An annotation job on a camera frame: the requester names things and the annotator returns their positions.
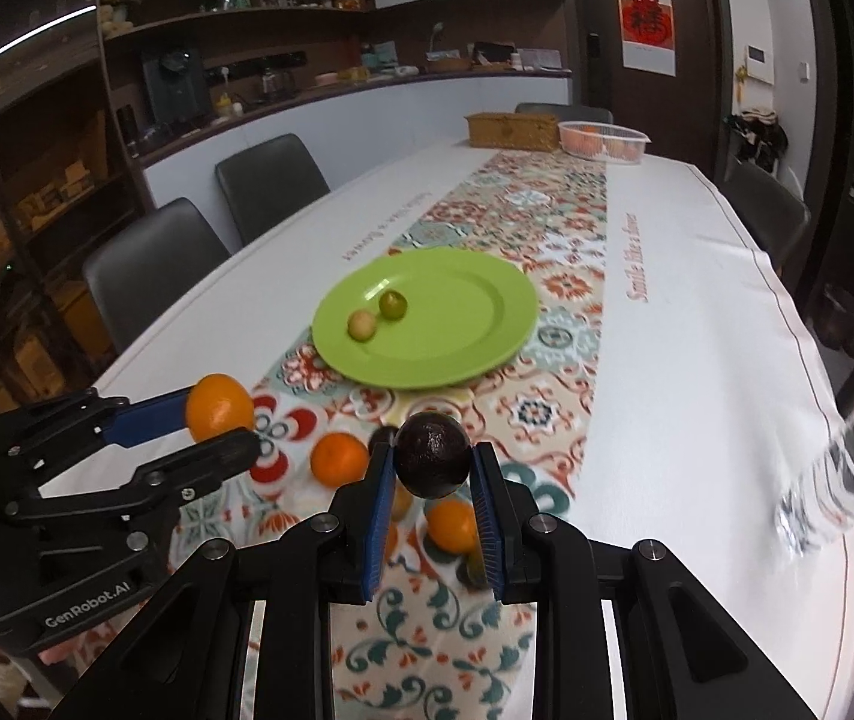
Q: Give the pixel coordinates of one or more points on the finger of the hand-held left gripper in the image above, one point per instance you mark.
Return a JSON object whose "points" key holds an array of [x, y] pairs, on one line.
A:
{"points": [[202, 461], [146, 418]]}

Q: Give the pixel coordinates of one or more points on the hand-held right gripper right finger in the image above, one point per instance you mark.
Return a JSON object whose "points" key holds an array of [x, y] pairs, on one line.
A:
{"points": [[488, 532]]}

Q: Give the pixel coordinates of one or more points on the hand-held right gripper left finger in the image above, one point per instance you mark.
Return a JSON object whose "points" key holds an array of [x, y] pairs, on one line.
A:
{"points": [[376, 532]]}

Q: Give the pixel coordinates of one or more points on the orange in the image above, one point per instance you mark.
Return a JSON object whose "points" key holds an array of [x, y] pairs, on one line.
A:
{"points": [[394, 536], [451, 526], [219, 406], [338, 459]]}

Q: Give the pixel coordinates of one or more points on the dark purple passion fruit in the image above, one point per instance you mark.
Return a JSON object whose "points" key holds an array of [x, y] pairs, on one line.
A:
{"points": [[431, 457]]}

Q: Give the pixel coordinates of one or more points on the green plastic plate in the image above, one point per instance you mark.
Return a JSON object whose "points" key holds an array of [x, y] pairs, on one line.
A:
{"points": [[434, 315]]}

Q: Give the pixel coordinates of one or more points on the dark grey chair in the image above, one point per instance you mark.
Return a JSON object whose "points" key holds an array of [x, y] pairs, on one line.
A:
{"points": [[764, 210], [562, 111], [271, 180], [153, 262]]}

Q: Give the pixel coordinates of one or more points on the small yellowish fruit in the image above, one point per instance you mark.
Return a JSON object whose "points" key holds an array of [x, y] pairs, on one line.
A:
{"points": [[362, 325]]}

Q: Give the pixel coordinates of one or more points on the small green fruit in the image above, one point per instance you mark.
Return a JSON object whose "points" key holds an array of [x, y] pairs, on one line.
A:
{"points": [[392, 305]]}

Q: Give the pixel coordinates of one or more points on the patterned table runner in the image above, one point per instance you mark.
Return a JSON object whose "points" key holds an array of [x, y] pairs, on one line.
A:
{"points": [[547, 255]]}

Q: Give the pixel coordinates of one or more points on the small yellow bottle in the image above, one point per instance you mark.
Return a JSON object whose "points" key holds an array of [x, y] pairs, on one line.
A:
{"points": [[224, 105]]}

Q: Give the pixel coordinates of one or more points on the black coffee machine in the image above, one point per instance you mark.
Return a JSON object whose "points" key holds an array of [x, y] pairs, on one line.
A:
{"points": [[176, 82]]}

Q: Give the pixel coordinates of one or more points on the glass kettle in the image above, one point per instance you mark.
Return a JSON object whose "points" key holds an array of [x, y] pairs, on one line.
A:
{"points": [[270, 84]]}

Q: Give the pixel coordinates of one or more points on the clear plastic water bottle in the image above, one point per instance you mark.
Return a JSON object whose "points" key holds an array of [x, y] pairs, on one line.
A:
{"points": [[847, 457]]}

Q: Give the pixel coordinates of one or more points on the white plastic basket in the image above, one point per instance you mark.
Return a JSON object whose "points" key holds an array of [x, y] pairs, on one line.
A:
{"points": [[607, 150]]}

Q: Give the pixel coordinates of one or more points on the woven wicker box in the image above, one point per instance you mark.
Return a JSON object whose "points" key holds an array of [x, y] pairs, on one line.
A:
{"points": [[513, 130]]}

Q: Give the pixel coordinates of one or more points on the round wicker basket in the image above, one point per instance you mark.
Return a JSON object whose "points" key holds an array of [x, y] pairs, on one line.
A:
{"points": [[448, 64]]}

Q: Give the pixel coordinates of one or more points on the dark brown door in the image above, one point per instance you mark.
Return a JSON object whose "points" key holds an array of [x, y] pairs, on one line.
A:
{"points": [[697, 112]]}

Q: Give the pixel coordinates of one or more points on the shoe rack with bags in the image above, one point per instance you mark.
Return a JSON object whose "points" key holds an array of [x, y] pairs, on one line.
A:
{"points": [[757, 139]]}

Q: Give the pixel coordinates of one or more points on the white intercom panel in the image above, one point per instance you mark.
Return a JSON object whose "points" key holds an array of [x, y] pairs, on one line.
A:
{"points": [[758, 64]]}

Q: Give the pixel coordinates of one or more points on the red and white wall poster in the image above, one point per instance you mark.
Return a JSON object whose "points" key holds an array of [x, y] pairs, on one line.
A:
{"points": [[648, 15]]}

